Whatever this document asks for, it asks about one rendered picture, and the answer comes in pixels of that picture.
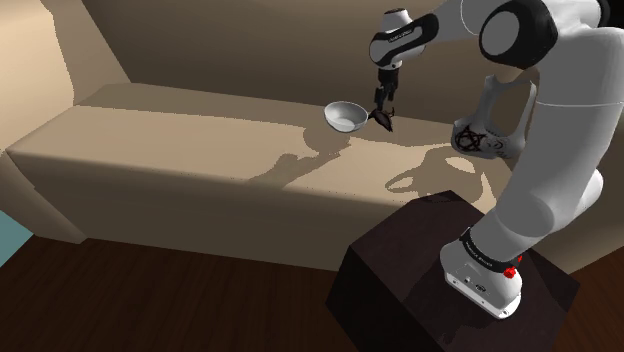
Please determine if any white bowl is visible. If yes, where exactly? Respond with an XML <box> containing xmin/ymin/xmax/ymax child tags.
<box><xmin>323</xmin><ymin>100</ymin><xmax>369</xmax><ymax>134</ymax></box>

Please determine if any white bag with dark print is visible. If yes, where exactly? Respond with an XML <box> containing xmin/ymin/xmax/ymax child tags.
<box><xmin>450</xmin><ymin>73</ymin><xmax>538</xmax><ymax>161</ymax></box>

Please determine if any small dark figure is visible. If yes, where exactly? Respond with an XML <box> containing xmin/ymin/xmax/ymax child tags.
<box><xmin>367</xmin><ymin>107</ymin><xmax>396</xmax><ymax>134</ymax></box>

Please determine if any dark robot stand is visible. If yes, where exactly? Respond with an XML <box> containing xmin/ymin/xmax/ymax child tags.
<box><xmin>324</xmin><ymin>189</ymin><xmax>581</xmax><ymax>352</ymax></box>

